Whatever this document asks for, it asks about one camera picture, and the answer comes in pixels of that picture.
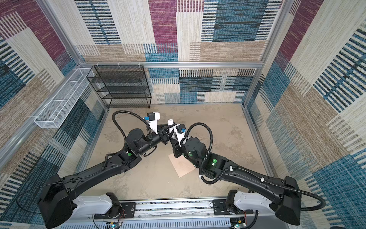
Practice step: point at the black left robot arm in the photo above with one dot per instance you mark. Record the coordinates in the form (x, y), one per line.
(57, 196)

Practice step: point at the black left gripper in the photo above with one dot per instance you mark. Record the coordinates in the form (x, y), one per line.
(162, 132)

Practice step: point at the black wire shelf rack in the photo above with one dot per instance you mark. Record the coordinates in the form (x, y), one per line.
(121, 86)

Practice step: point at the pink envelope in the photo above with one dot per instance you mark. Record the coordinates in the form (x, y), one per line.
(181, 165)

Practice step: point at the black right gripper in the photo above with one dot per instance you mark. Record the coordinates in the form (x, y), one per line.
(176, 148)

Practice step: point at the white wire mesh basket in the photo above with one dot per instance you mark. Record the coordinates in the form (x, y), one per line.
(60, 106)

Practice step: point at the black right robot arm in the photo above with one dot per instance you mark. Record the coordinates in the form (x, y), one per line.
(283, 194)

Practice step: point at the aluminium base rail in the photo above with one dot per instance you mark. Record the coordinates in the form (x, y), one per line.
(239, 210)

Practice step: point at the white glue stick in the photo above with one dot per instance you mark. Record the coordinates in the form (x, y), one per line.
(171, 123)

